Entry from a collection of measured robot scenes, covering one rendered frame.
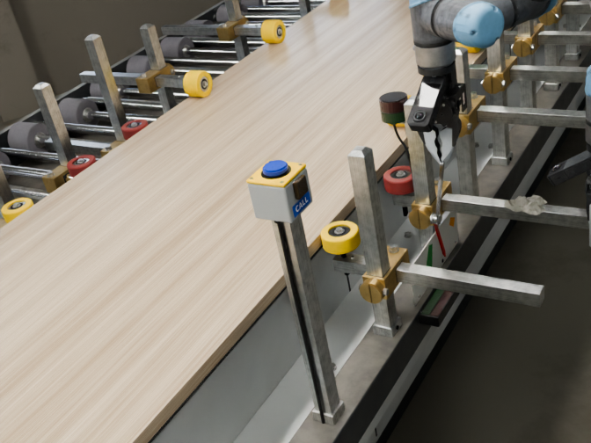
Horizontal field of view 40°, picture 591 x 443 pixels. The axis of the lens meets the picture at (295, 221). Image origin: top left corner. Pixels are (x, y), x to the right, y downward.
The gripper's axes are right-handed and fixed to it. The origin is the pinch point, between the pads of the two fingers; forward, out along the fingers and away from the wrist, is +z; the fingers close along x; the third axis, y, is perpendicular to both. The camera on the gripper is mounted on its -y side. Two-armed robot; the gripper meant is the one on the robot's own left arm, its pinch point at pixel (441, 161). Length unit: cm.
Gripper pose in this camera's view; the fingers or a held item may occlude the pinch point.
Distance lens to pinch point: 163.8
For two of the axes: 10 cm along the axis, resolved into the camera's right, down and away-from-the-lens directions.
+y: 5.0, -5.2, 6.9
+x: -8.5, -1.3, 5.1
